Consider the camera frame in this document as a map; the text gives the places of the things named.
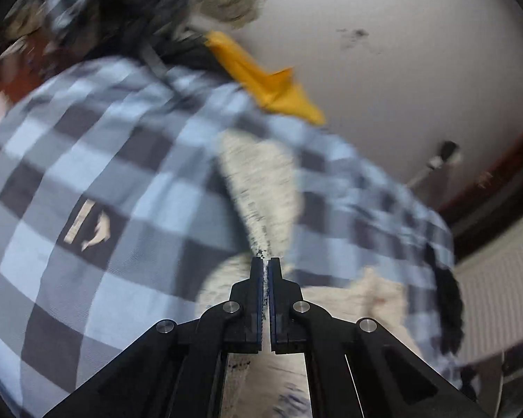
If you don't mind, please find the cream knit sweater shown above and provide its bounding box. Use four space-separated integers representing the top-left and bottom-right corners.
196 133 412 418

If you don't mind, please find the white ribbed wardrobe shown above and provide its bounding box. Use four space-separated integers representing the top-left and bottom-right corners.
454 213 523 369

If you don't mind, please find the yellow cloth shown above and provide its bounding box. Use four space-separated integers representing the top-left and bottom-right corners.
205 30 327 125

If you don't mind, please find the blue grey checkered blanket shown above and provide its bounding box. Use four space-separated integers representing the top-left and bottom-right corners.
0 58 468 418

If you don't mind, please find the dark wooden furniture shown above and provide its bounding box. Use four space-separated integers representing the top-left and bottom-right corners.
438 137 523 231

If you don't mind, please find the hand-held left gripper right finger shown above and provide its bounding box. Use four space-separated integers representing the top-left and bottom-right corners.
269 257 481 418

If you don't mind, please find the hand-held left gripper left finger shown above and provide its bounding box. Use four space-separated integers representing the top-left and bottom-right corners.
43 258 263 418

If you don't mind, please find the dark cloth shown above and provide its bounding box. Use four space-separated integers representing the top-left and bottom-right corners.
426 244 465 354

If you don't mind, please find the white black wall fixture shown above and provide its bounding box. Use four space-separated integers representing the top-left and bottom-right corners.
407 140 463 188

